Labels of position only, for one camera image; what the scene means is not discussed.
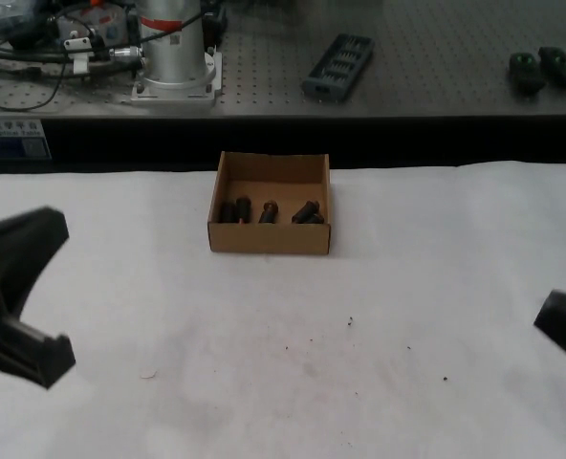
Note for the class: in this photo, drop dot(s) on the black device with green light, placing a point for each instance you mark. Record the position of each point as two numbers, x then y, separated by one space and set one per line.
527 72
560 67

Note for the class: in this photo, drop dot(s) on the white plastic bracket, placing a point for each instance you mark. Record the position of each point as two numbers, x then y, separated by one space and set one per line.
79 52

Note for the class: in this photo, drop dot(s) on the open brown cardboard box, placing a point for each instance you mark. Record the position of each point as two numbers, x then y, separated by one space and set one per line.
268 236

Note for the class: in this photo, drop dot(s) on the silver cylindrical connector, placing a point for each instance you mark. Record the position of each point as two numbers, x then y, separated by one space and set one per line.
126 54

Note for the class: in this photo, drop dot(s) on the silver-white machine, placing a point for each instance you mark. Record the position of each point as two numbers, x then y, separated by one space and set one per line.
175 52

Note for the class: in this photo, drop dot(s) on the black bolt in sleeve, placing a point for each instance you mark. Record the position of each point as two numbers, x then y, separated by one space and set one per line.
303 212
242 210
267 213
315 219

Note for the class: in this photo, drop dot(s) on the metal bench with holes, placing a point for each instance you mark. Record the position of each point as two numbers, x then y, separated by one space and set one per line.
407 72

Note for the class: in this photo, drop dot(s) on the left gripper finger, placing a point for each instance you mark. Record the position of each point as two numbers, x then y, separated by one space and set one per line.
34 356
22 241

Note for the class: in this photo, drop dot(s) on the blue and white label plate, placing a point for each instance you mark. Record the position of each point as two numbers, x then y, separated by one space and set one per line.
11 138

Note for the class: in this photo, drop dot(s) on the blue-grey bit set case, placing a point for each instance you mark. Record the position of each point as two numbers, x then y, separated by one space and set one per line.
340 67

